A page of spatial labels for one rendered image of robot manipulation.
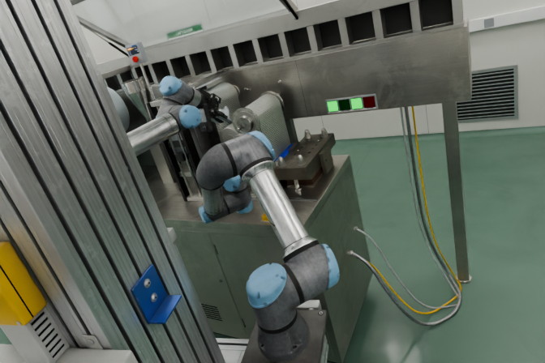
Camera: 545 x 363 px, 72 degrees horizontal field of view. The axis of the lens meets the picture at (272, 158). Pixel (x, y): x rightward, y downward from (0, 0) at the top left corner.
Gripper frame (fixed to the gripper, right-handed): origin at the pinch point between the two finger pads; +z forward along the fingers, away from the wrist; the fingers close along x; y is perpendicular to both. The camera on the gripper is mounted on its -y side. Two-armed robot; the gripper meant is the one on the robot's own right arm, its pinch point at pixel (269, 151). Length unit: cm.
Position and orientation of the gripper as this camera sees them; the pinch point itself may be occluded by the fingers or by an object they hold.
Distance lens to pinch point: 175.4
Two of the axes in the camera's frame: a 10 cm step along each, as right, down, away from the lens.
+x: -8.6, 0.4, 5.0
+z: 4.4, -4.4, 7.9
